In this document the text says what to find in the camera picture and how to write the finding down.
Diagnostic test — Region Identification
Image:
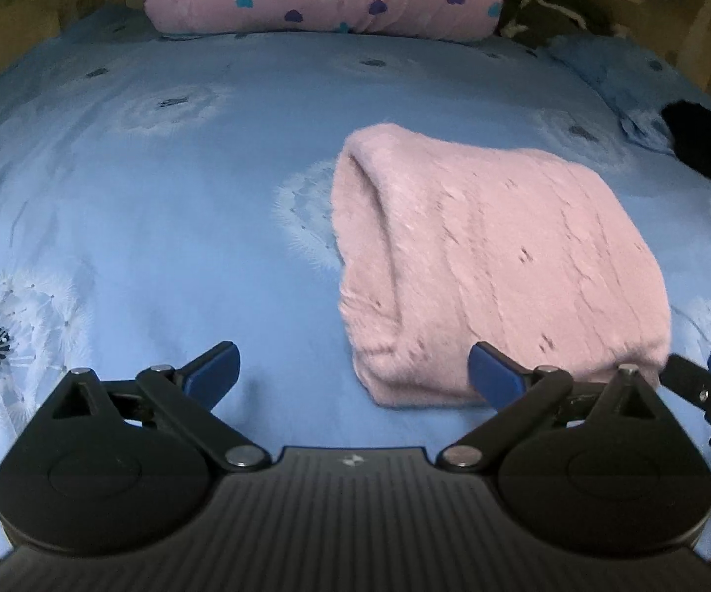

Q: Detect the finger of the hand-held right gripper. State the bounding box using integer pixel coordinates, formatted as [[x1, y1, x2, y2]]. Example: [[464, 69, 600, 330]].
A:
[[664, 350, 711, 457]]

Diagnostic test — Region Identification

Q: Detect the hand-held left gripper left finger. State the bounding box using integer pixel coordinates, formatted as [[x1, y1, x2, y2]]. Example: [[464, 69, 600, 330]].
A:
[[41, 341, 273, 471]]

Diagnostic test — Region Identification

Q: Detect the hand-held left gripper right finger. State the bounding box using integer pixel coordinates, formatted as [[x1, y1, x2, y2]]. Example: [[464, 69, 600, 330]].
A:
[[435, 342, 674, 468]]

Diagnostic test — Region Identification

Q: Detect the pink knitted cardigan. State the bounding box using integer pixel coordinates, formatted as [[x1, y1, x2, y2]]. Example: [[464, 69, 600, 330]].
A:
[[331, 123, 672, 409]]

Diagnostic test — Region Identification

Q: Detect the blue dandelion print bedsheet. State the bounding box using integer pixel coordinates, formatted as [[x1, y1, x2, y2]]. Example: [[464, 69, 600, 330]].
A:
[[0, 5, 711, 562]]

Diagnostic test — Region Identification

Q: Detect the black cloth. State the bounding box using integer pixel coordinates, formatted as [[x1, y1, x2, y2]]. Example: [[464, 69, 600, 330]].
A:
[[660, 99, 711, 211]]

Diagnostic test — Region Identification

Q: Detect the blue pillow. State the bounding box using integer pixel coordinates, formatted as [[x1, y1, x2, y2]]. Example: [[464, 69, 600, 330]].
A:
[[549, 34, 689, 155]]

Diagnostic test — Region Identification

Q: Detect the dark patterned cloth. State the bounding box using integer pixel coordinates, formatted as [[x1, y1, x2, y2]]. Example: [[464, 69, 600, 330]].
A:
[[497, 0, 616, 50]]

